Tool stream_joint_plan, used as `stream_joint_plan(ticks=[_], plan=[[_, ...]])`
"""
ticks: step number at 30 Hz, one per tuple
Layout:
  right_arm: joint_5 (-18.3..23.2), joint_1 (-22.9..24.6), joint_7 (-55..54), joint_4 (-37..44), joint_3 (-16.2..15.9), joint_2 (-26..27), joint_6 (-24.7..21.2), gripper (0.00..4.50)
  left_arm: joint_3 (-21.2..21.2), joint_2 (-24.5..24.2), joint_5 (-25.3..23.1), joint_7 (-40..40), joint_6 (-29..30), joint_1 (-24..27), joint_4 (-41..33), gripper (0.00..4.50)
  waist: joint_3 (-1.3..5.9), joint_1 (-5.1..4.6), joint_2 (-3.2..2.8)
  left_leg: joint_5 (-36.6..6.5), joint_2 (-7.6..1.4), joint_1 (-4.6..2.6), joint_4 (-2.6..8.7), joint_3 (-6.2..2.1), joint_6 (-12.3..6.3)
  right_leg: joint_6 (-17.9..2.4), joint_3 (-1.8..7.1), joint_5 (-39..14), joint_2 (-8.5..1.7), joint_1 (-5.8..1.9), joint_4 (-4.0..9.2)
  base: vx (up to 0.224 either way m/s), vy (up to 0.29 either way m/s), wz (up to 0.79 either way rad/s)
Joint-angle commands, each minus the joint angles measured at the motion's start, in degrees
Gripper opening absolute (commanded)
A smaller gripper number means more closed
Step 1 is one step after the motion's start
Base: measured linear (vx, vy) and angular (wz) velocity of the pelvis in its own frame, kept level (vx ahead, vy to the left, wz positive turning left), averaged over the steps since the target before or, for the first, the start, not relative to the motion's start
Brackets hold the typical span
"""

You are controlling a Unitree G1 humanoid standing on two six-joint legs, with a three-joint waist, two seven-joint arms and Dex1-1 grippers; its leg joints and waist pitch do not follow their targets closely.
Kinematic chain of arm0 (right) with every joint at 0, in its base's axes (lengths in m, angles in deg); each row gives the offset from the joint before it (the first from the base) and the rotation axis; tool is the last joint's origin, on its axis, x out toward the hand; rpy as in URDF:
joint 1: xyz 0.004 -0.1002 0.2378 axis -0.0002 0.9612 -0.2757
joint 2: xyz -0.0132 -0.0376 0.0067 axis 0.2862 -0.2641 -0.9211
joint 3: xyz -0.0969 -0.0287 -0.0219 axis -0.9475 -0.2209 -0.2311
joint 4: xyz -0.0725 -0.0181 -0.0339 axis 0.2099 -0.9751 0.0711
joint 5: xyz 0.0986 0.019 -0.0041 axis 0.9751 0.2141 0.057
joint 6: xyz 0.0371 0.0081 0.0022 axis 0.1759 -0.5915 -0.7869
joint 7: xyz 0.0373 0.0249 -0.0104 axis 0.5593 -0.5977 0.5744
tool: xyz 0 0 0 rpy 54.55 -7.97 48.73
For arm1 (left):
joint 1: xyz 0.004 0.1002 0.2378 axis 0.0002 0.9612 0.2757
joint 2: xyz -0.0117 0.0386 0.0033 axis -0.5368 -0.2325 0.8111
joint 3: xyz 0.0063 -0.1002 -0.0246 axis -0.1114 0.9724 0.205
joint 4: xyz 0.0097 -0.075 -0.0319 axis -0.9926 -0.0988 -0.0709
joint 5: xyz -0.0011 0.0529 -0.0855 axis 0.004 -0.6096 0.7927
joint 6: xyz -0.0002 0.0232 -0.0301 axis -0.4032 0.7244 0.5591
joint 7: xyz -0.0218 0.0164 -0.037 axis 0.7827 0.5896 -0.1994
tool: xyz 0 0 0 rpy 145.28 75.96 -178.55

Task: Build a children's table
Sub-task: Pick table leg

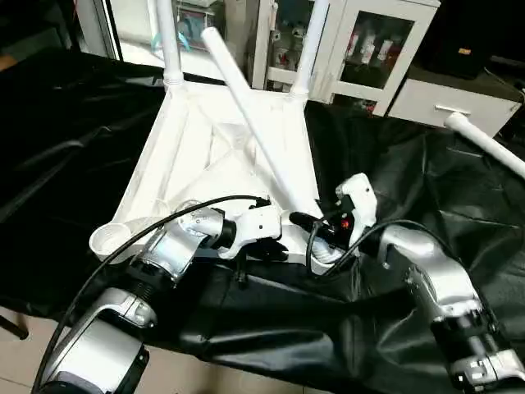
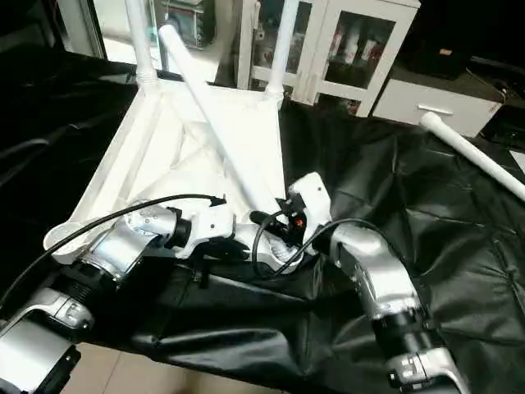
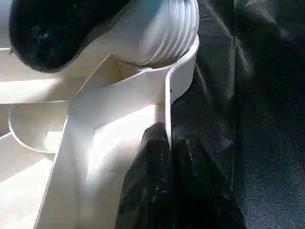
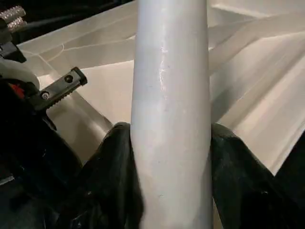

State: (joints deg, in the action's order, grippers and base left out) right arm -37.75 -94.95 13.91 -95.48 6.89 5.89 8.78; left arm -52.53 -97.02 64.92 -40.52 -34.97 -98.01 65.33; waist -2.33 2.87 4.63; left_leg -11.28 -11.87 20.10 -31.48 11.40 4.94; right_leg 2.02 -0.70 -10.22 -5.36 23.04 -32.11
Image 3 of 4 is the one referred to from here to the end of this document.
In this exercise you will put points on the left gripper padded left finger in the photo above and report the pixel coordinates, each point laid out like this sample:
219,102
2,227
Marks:
147,191

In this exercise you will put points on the black work mat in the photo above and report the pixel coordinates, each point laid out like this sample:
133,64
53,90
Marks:
267,95

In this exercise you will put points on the white plastic table leg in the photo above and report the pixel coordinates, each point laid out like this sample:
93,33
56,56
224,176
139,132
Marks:
157,33

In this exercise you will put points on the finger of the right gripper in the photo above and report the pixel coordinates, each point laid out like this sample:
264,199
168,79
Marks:
57,33

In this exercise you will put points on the white plastic table top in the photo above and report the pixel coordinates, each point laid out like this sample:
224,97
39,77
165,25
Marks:
47,86

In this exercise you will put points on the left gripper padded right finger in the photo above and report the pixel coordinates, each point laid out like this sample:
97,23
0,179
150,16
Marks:
200,200

